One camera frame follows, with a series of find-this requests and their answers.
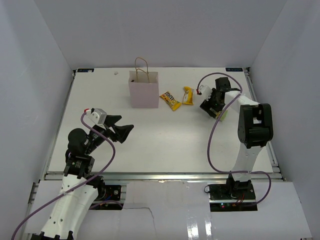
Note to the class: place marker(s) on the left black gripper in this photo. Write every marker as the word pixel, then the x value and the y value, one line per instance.
pixel 121 132

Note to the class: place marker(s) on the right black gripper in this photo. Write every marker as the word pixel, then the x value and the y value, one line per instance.
pixel 207 105

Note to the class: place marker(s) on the green snack packet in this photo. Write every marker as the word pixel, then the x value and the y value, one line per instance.
pixel 223 116

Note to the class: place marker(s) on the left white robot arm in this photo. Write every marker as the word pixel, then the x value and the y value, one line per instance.
pixel 80 188

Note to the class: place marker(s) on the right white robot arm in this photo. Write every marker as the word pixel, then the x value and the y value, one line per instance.
pixel 254 129

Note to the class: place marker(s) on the pink paper bag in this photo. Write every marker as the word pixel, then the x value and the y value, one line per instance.
pixel 143 87

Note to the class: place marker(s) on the yellow snack bar wrapper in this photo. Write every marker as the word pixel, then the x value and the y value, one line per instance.
pixel 188 96

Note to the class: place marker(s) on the blue label right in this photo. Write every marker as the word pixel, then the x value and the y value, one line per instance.
pixel 234 69

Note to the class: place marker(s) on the blue label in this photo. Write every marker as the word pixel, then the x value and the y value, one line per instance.
pixel 234 69
pixel 85 70

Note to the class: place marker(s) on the yellow M&M packet centre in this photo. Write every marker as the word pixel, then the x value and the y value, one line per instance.
pixel 170 100

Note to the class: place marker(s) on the blue label left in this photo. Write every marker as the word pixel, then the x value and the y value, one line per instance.
pixel 85 70

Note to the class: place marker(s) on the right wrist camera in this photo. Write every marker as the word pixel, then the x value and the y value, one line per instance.
pixel 205 91

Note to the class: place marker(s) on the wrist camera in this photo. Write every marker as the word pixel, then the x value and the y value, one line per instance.
pixel 205 91
pixel 96 115

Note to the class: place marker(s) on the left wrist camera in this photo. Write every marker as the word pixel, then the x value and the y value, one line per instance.
pixel 96 115

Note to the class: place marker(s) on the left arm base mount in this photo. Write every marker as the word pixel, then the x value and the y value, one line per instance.
pixel 109 196

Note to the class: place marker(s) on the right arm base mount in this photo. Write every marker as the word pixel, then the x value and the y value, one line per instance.
pixel 231 197

